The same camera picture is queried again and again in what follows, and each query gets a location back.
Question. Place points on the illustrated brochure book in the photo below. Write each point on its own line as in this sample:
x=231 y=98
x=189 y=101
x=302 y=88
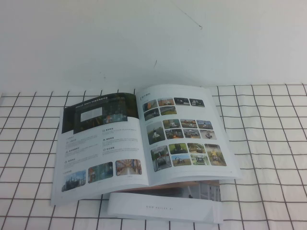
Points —
x=108 y=148

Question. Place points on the closed white cover book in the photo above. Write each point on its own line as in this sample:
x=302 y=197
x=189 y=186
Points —
x=156 y=203

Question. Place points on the white black grid tablecloth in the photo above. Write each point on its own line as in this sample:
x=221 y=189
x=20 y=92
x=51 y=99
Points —
x=263 y=143

